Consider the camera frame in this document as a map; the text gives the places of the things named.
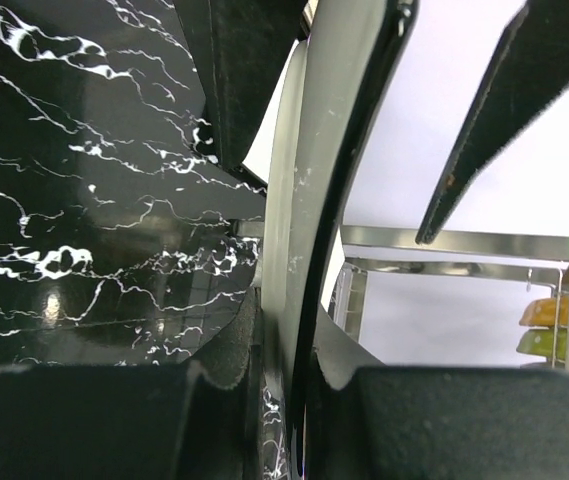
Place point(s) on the white black-rimmed square plate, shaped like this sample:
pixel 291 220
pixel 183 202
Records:
pixel 334 84

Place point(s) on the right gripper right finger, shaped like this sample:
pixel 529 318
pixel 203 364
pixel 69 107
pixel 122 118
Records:
pixel 367 420

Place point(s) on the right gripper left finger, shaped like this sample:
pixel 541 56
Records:
pixel 198 419

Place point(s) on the steel two-tier dish rack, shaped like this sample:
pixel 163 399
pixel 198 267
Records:
pixel 454 302

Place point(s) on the orange octagonal plate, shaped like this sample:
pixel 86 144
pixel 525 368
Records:
pixel 541 313

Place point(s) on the green dotted plate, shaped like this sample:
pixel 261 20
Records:
pixel 544 342

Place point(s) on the black marble pattern mat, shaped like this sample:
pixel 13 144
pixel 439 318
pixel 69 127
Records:
pixel 113 212

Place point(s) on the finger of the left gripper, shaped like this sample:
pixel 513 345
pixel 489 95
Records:
pixel 239 48
pixel 528 71

